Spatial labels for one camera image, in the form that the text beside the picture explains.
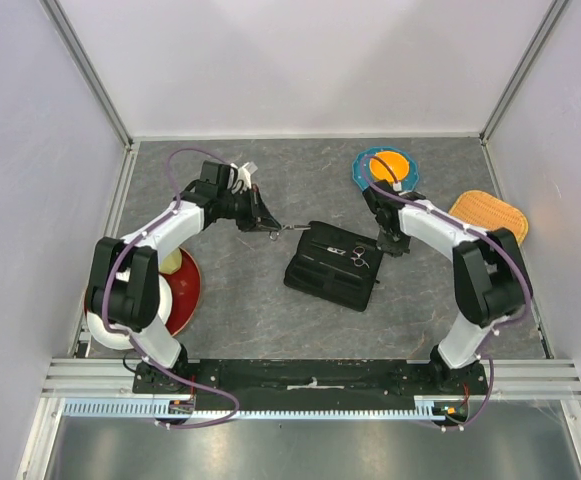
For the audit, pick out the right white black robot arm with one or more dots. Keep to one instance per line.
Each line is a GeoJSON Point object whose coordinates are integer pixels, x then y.
{"type": "Point", "coordinates": [491, 283]}

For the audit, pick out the left aluminium corner post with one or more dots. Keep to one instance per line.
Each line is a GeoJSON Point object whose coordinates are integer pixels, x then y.
{"type": "Point", "coordinates": [70, 38]}

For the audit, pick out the right aluminium corner post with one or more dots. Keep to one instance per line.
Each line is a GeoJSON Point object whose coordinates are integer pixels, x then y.
{"type": "Point", "coordinates": [529, 57]}

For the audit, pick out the red plate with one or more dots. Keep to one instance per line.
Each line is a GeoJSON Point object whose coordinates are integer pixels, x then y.
{"type": "Point", "coordinates": [187, 290]}

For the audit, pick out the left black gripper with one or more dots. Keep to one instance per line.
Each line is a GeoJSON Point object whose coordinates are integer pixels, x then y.
{"type": "Point", "coordinates": [259, 218]}

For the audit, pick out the pink-tinted scissors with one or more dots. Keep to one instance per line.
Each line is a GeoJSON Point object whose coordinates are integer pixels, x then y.
{"type": "Point", "coordinates": [356, 254]}

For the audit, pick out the black zip tool case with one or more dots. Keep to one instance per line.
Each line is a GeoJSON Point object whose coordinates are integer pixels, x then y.
{"type": "Point", "coordinates": [331, 277]}

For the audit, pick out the pale yellow cup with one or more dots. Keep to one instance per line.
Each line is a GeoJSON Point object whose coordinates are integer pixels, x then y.
{"type": "Point", "coordinates": [171, 263]}

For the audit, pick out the orange bowl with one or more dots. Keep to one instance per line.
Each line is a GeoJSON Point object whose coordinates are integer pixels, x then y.
{"type": "Point", "coordinates": [390, 166]}

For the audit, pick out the slotted cable duct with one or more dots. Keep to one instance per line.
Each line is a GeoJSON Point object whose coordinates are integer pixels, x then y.
{"type": "Point", "coordinates": [165, 409]}

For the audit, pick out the silver scissors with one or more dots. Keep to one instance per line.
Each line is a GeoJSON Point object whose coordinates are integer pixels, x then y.
{"type": "Point", "coordinates": [274, 235]}

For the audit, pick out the white plate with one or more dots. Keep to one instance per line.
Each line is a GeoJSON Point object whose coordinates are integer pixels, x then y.
{"type": "Point", "coordinates": [117, 341]}

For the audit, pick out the teal scalloped plate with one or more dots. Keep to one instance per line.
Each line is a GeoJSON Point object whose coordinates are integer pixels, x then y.
{"type": "Point", "coordinates": [361, 172]}

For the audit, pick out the aluminium front rail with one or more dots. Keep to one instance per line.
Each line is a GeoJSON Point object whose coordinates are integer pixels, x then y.
{"type": "Point", "coordinates": [543, 379]}

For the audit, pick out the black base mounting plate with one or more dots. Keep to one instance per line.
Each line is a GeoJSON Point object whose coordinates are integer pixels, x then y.
{"type": "Point", "coordinates": [310, 383]}

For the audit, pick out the orange woven mat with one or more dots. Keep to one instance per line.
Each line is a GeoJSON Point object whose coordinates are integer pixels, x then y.
{"type": "Point", "coordinates": [484, 210]}

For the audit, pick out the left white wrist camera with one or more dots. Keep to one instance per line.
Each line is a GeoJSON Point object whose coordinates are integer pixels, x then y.
{"type": "Point", "coordinates": [241, 177]}

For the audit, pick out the aluminium corner post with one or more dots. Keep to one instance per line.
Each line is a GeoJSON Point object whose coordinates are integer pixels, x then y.
{"type": "Point", "coordinates": [70, 38]}
{"type": "Point", "coordinates": [529, 57]}

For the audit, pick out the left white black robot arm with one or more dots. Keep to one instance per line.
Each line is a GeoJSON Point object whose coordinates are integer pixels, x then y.
{"type": "Point", "coordinates": [191, 211]}

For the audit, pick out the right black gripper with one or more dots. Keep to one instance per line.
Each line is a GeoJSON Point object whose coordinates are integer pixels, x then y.
{"type": "Point", "coordinates": [396, 249]}

